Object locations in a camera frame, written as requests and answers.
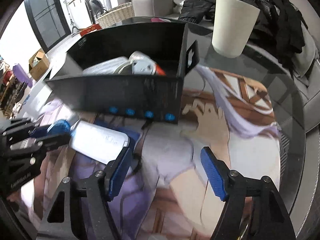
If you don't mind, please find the black glass door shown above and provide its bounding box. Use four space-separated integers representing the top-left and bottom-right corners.
24 0 71 53

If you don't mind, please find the white power bank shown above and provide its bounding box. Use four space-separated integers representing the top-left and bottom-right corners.
69 120 130 164

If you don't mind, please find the anime printed desk mat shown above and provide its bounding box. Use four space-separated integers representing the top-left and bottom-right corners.
28 67 280 239

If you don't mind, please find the shoe rack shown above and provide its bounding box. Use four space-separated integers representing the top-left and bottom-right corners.
1 57 28 119

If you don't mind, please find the green soap box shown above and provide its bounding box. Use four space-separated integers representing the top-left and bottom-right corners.
82 56 129 75

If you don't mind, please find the glue tube orange cap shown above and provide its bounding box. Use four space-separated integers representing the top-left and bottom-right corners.
156 64 166 76

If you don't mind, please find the black jacket pile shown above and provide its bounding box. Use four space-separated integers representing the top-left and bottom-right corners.
179 0 305 69

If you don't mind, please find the blue small bottle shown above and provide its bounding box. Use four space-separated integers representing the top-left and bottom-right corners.
47 119 71 135

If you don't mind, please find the red gift box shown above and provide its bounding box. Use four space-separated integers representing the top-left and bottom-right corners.
80 24 101 37

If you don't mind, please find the black cardboard box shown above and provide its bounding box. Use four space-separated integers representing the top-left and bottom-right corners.
46 22 199 124

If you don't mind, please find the purple yoga mat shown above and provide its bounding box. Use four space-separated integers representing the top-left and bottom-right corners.
12 63 33 88

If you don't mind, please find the cardboard box on floor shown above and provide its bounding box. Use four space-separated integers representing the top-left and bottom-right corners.
29 48 50 81

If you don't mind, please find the cream tumbler cup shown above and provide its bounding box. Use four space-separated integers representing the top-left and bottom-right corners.
212 0 260 59

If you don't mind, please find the grey sofa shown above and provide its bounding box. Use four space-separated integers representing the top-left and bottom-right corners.
119 0 319 239

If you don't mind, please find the wicker basket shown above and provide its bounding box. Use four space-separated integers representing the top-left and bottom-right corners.
97 2 135 29

